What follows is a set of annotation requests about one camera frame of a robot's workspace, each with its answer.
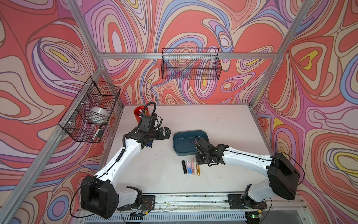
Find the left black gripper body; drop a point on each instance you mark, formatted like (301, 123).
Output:
(155, 135)

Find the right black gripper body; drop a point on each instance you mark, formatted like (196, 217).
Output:
(202, 159)

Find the pink lip gloss tube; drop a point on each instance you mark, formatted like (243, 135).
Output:
(193, 166)

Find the pink blue gradient lipstick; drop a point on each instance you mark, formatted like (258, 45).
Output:
(189, 168)

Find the black lipstick tube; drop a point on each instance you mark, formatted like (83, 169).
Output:
(184, 167)

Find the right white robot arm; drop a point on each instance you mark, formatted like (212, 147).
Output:
(281, 177)

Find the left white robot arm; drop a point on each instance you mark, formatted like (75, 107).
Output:
(98, 192)

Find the teal plastic storage box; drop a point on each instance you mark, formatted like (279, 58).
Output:
(184, 142)

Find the red plastic cup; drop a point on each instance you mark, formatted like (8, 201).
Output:
(139, 111)

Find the black marker in basket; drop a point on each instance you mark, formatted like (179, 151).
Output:
(96, 133)

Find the white tape roll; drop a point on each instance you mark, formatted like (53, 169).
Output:
(98, 115)

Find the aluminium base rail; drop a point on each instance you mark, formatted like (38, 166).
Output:
(209, 208)

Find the black wire basket left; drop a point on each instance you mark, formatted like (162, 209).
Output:
(92, 94)

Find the black wire basket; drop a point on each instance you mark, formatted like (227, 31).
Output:
(186, 63)
(92, 94)

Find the black wire basket back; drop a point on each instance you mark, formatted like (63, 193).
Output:
(186, 63)

